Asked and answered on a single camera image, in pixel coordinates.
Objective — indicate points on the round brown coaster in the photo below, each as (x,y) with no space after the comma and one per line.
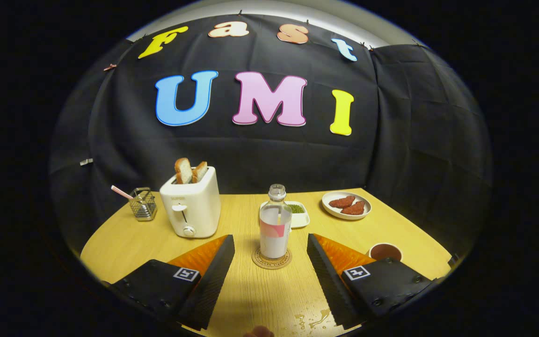
(272,264)

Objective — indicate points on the pink striped straw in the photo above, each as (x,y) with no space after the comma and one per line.
(120,191)

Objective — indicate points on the round white plate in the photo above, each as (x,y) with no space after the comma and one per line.
(332,210)

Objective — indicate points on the clear juice bottle pink label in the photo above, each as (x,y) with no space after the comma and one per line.
(275,229)

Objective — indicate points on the cream cup pink inside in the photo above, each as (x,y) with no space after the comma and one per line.
(385,252)

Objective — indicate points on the red fried food piece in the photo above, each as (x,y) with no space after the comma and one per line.
(342,202)
(353,208)

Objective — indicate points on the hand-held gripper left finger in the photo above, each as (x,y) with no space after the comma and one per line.
(208,285)

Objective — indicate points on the white toaster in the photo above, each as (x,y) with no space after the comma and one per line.
(194,206)

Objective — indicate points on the wooden table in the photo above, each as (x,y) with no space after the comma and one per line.
(260,295)

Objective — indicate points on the black backdrop cloth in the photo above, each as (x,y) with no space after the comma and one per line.
(274,154)

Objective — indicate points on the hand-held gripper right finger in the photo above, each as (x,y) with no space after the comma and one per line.
(325,281)

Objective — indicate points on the small silver clip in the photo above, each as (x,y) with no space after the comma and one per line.
(86,162)

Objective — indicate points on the white rectangular divided dish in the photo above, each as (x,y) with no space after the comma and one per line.
(300,219)

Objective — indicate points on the small pink clip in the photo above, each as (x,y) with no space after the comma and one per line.
(109,67)

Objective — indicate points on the toast slice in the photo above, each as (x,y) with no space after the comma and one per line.
(199,172)
(183,171)

